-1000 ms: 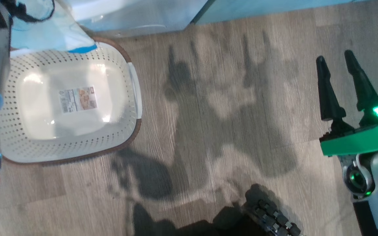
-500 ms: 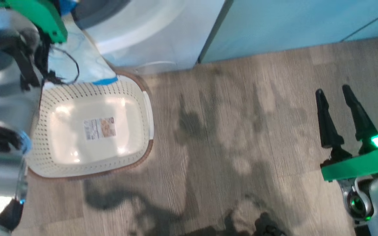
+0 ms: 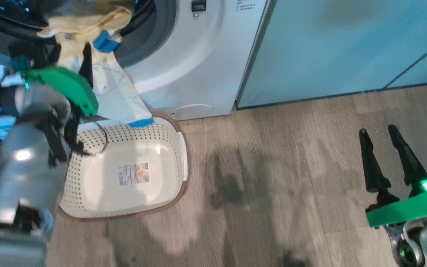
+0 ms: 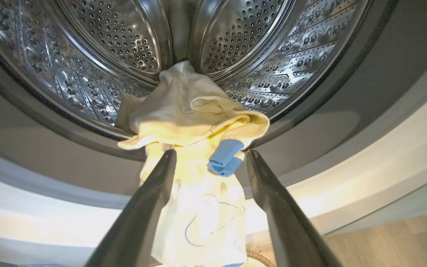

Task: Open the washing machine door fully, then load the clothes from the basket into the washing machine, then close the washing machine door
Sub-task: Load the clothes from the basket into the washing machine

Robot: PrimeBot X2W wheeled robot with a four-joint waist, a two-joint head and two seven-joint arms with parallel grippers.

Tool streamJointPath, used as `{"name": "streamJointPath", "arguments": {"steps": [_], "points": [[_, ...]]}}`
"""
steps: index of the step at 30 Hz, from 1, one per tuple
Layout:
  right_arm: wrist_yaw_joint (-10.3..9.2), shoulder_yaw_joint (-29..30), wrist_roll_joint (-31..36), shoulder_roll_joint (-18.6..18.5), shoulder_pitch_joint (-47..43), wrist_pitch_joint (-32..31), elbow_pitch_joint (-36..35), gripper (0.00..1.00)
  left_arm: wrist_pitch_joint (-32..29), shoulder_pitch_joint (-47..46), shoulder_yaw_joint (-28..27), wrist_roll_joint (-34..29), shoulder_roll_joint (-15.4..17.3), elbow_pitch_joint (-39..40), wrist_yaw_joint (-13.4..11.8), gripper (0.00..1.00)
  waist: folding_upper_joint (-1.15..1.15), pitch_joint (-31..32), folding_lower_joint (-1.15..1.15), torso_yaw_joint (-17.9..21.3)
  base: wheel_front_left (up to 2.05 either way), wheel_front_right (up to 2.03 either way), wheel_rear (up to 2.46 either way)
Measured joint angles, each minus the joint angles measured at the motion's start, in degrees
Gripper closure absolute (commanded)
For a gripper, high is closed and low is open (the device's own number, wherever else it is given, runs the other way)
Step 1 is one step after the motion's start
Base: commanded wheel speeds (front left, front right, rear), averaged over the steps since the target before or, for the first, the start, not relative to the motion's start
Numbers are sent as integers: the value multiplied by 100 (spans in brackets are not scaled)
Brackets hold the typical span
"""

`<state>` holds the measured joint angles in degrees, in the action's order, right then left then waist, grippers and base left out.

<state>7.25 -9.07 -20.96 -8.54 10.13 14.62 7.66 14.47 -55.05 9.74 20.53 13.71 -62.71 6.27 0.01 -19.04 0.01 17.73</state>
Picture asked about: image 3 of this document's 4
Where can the printed product label in basket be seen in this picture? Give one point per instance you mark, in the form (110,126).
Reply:
(133,174)

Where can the dark square door latch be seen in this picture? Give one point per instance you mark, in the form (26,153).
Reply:
(198,5)

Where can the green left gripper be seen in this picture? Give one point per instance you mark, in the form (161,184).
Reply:
(65,83)

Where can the cream perforated laundry basket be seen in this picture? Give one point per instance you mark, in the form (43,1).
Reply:
(143,148)

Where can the wide teal cabinet panel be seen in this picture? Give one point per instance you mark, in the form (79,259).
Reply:
(328,48)

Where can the pale yellow baby clothes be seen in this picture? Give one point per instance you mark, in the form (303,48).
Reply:
(117,92)

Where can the round white filter cover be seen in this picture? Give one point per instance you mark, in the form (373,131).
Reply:
(195,111)

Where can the white front-load washing machine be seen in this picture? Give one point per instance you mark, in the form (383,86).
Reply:
(198,55)

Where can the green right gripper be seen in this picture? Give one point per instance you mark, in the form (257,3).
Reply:
(406,209)

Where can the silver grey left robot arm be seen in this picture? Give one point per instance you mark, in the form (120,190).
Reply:
(24,174)

